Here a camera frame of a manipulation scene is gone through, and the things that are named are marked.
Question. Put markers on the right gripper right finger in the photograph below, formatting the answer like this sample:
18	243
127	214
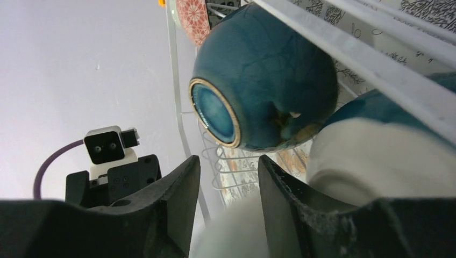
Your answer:
298	219

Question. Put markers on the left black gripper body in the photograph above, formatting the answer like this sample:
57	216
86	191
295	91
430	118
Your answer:
118	183

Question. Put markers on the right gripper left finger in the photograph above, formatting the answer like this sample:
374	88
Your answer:
156	221

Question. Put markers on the pink floral bowl leaf interior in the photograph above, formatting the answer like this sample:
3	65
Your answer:
192	17

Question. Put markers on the white ribbed bowl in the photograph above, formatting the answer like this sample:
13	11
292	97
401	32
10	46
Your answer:
239	231

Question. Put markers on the teal white spotted bowl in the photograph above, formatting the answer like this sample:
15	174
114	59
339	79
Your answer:
372	148

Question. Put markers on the dark teal floral bowl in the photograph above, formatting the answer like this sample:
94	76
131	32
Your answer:
259	85

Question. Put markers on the yellow toy block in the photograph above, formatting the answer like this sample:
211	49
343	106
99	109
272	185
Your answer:
162	3

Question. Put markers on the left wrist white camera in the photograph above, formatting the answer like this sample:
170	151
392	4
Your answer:
110	147

